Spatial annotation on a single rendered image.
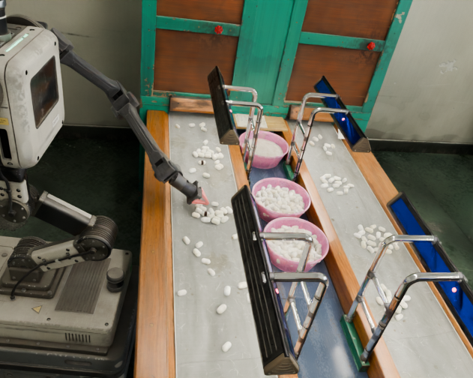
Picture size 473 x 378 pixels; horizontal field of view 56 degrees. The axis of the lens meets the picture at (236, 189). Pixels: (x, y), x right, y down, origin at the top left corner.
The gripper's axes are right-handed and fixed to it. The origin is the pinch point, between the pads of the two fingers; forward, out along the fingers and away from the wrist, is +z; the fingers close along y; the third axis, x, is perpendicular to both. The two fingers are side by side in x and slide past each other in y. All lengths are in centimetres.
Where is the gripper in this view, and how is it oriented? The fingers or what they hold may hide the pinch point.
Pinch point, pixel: (207, 202)
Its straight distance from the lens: 191.6
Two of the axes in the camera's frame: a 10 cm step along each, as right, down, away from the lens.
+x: -7.4, 5.9, 3.4
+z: 6.7, 5.3, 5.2
